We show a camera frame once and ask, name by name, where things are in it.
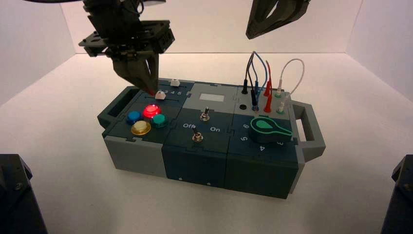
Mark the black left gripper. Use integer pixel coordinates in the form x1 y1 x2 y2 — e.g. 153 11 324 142
78 19 175 95

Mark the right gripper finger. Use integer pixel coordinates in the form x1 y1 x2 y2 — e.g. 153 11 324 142
245 0 279 40
255 0 312 38

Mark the red round push button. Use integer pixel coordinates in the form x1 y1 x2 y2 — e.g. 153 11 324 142
142 104 162 119

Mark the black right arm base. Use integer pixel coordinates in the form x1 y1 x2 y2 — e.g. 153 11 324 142
380 154 413 234

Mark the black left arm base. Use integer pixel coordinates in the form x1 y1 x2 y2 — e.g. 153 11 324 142
0 154 49 234

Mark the blue round push button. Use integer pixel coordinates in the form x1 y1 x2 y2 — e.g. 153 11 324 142
125 111 144 126

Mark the green round push button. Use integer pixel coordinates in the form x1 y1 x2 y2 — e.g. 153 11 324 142
150 114 169 129

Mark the yellow round push button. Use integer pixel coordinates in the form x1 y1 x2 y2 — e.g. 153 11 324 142
130 121 152 137

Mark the white rectangular display window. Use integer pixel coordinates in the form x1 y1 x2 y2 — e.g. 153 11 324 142
198 94 225 103

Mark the modular grey green task box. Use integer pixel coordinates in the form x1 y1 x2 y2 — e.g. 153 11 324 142
96 77 326 200

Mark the green rotary pointer knob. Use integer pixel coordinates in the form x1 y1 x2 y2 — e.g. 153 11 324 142
249 117 293 145

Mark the black jumper cable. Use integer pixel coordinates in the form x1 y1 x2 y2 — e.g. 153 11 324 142
241 51 259 111

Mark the white jumper cable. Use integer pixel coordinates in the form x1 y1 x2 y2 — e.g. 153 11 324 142
275 58 305 114

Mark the red jumper cable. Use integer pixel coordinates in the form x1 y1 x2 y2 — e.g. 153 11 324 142
263 59 273 113

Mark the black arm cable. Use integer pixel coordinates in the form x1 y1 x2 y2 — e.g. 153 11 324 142
22 0 85 4

